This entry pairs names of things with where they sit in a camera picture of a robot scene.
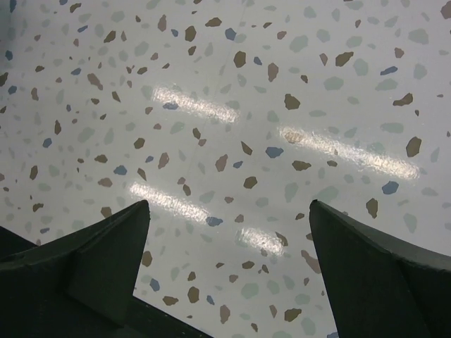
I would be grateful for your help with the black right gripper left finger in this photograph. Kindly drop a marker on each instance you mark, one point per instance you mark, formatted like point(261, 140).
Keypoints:
point(82, 284)

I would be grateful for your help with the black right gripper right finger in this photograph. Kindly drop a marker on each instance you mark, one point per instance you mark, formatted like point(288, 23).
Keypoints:
point(379, 285)

